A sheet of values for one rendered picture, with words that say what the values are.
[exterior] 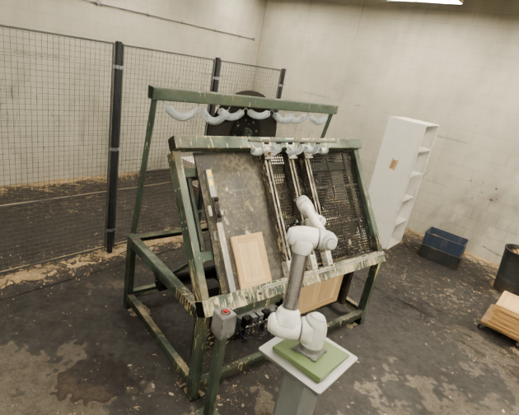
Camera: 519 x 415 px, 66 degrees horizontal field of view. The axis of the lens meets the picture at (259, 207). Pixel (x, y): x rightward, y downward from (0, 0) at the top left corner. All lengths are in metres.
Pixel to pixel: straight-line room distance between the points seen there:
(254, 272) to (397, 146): 3.96
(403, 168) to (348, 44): 3.15
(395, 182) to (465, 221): 1.76
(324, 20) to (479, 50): 3.04
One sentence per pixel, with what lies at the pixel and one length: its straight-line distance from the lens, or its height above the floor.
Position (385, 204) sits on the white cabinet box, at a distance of 6.72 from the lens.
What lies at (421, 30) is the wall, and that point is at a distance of 8.10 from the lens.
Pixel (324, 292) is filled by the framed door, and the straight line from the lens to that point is 4.27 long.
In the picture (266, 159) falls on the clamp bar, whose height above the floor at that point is 1.76.
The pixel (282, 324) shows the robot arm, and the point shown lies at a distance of 2.68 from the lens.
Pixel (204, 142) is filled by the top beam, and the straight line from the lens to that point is 3.10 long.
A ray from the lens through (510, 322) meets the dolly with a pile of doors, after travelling 5.47.
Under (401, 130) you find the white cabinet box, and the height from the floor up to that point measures 1.89.
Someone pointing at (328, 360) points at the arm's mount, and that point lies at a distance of 2.86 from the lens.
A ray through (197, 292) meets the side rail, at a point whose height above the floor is 0.93.
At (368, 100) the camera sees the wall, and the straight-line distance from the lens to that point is 8.32.
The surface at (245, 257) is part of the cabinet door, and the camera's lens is 3.16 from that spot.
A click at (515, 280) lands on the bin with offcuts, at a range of 6.76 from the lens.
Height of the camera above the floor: 2.55
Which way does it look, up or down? 20 degrees down
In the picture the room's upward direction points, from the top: 11 degrees clockwise
